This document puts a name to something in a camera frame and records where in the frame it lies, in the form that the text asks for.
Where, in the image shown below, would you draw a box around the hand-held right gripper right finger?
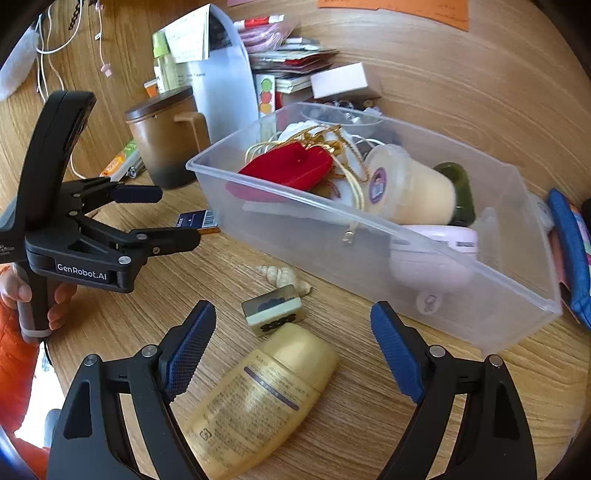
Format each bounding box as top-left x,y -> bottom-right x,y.
369,301 -> 539,480

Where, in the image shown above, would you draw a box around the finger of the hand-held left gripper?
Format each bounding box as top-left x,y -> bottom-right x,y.
60,178 -> 163,217
76,216 -> 201,274

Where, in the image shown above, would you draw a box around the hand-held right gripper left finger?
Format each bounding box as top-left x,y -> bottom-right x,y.
46,300 -> 218,480

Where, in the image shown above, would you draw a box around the pink round case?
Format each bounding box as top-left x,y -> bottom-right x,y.
388,224 -> 479,315

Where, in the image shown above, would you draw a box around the yellow sunscreen bottle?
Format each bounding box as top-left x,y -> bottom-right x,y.
182,322 -> 340,480

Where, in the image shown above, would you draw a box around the clear plastic storage bin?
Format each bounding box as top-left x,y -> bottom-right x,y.
185,102 -> 564,357

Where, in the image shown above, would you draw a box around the gold cord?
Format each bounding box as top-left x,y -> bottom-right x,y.
245,124 -> 370,245

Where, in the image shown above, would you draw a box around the red velvet pouch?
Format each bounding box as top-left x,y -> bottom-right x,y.
238,142 -> 334,190

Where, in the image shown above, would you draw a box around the cream lidded cup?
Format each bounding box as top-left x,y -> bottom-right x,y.
363,144 -> 458,226

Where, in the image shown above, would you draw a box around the green glass spray bottle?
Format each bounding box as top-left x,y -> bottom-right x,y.
434,161 -> 476,227

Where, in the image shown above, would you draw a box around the person's left forearm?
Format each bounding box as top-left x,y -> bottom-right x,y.
0,300 -> 51,467

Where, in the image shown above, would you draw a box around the wooden desktop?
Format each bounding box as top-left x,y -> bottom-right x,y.
0,69 -> 591,480

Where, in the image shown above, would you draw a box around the person's left hand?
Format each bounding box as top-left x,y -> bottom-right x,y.
0,267 -> 78,331

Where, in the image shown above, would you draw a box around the blue card box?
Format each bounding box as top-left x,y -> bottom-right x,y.
175,210 -> 220,234

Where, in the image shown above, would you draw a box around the orange and green packet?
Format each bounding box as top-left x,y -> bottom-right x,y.
99,138 -> 141,178

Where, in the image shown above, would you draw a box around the brown lidded canister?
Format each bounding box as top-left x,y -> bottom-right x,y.
124,85 -> 211,190

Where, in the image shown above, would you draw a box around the cream patterned block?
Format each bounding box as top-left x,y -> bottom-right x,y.
241,285 -> 305,334

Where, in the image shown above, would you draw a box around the white cloth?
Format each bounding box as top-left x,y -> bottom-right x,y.
0,25 -> 38,100

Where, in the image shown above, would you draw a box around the spiral seashell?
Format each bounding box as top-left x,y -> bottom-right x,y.
255,266 -> 298,286

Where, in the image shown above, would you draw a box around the green packets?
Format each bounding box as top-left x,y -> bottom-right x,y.
152,31 -> 181,93

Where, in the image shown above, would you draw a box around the frosted plastic container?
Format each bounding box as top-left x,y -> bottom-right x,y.
185,4 -> 259,148

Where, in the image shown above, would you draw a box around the box with coloured dots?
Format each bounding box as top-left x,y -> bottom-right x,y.
256,73 -> 278,118

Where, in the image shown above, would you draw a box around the white paper leaflet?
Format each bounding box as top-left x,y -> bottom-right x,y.
165,4 -> 214,63

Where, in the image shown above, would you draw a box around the pink flat pouch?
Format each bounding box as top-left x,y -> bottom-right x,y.
551,231 -> 580,324

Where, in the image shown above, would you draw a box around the blue patchwork pouch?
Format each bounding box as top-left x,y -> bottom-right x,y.
547,188 -> 591,329

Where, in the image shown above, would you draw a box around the stack of booklets and packets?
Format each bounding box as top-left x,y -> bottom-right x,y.
233,14 -> 340,95

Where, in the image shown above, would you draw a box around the white and brown box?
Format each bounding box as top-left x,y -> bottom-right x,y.
310,62 -> 383,100

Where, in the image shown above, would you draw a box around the orange paper note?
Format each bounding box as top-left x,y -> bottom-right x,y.
318,0 -> 471,32

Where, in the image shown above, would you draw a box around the white cable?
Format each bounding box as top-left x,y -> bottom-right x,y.
34,9 -> 88,181

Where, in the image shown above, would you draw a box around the pink cable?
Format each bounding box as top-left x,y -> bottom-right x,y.
92,0 -> 114,78

